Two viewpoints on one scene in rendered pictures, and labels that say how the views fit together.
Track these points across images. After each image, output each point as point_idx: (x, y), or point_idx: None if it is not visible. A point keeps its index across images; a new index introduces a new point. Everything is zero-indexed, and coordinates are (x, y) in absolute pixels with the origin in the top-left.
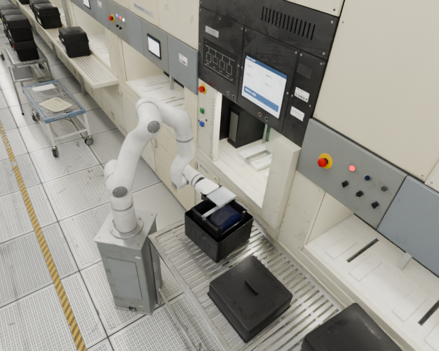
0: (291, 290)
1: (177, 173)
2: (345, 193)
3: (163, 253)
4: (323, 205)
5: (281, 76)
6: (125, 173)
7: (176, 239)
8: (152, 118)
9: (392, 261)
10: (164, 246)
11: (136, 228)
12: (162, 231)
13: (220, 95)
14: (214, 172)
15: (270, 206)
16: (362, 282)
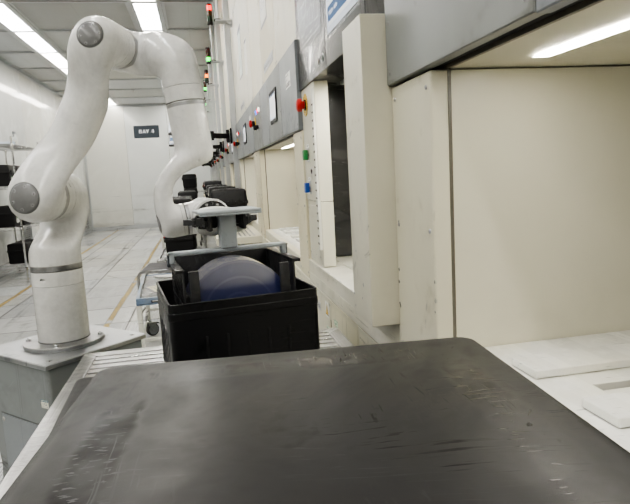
0: None
1: (159, 183)
2: (456, 0)
3: (78, 375)
4: (468, 161)
5: None
6: (45, 158)
7: (134, 363)
8: (91, 17)
9: None
10: (94, 368)
11: (77, 341)
12: (121, 351)
13: (324, 94)
14: (325, 291)
15: (359, 252)
16: None
